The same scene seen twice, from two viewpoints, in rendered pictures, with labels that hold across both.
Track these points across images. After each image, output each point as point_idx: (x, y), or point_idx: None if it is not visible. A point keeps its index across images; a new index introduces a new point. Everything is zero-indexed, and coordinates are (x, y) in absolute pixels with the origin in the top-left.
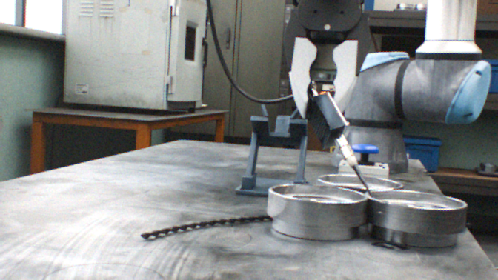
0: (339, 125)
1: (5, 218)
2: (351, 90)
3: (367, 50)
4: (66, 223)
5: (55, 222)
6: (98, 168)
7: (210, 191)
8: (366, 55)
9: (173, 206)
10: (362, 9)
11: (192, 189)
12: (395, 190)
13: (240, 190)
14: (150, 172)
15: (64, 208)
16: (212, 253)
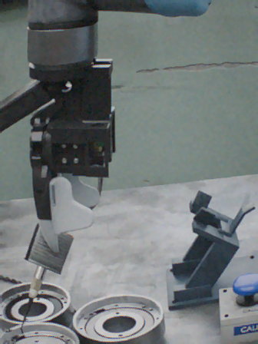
0: (26, 258)
1: (10, 229)
2: (42, 230)
3: (34, 196)
4: (7, 246)
5: (8, 243)
6: (229, 189)
7: (167, 259)
8: (34, 202)
9: (83, 262)
10: (63, 142)
11: (170, 250)
12: (74, 337)
13: (168, 270)
14: (237, 210)
15: None
16: None
